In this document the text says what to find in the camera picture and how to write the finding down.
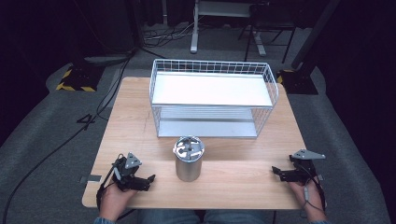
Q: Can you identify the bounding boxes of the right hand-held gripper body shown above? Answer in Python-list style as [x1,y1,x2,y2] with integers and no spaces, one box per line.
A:
[288,148,327,184]

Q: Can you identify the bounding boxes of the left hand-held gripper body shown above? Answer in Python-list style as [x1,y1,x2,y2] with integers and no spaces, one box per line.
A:
[111,151,148,192]

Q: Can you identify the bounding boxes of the person's left hand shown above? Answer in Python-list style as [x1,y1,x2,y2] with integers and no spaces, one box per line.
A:
[98,181,138,222]

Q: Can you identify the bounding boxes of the person's right hand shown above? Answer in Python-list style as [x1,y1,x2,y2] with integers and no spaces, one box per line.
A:
[287,177,329,222]

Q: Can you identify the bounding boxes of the grey tape piece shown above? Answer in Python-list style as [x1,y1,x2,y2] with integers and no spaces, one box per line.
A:
[78,174,103,184]

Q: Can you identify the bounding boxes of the steel canister with lid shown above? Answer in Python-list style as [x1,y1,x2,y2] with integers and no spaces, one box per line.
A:
[172,134,206,183]

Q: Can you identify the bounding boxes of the person's blue jeans legs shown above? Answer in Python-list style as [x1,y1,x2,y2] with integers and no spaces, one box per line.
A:
[135,209,276,224]

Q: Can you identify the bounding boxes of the black yellow striped stand base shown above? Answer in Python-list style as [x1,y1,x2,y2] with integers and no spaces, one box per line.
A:
[55,64,106,93]
[276,68,319,95]

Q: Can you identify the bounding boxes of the grey right gripper cable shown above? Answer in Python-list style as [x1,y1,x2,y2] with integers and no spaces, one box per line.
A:
[298,167,327,219]

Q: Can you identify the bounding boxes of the long black floor cable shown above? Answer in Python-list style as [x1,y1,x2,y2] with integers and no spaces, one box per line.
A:
[1,49,138,224]

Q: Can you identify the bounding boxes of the white wire shelf rack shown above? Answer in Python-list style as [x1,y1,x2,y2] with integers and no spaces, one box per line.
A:
[148,58,280,139]

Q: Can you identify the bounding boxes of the black slanted stand post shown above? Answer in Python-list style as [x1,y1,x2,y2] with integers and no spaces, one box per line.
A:
[290,0,342,71]

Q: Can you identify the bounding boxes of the bundle of floor cables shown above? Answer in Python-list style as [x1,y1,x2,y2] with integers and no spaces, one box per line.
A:
[142,21,201,49]

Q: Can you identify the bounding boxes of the black metal chair frame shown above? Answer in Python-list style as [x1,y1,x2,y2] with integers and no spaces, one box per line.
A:
[237,2,297,64]

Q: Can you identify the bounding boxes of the white desk frame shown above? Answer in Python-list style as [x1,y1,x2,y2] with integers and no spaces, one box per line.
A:
[190,0,267,57]

